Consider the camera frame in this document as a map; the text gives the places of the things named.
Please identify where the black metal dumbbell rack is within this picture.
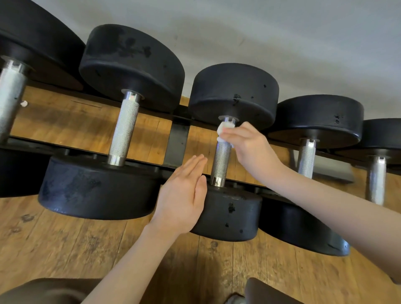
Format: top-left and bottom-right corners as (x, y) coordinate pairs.
(0, 80), (401, 201)

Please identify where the small black dumbbell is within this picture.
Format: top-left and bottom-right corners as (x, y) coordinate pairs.
(258, 95), (364, 257)

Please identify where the medium black dumbbell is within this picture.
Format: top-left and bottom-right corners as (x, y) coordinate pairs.
(188, 63), (279, 242)

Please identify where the person's left hand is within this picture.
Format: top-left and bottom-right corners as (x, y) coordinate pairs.
(150, 154), (208, 237)

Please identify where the person's right forearm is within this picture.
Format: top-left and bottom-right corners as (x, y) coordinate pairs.
(266, 162), (401, 284)

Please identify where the person's right leg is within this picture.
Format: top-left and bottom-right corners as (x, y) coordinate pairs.
(244, 277), (303, 304)

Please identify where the large black dumbbell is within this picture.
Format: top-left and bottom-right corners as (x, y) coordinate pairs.
(38, 24), (185, 220)

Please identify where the person's left forearm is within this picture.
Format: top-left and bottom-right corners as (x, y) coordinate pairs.
(81, 219), (176, 304)

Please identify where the huge black dumbbell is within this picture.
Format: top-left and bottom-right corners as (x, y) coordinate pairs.
(0, 0), (86, 198)

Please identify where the white cleaning wipe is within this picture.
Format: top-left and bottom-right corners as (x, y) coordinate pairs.
(217, 122), (235, 148)

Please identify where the smallest black dumbbell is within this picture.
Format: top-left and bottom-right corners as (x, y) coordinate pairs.
(335, 118), (401, 206)

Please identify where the person's right hand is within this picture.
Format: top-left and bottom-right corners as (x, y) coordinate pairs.
(219, 122), (284, 185)

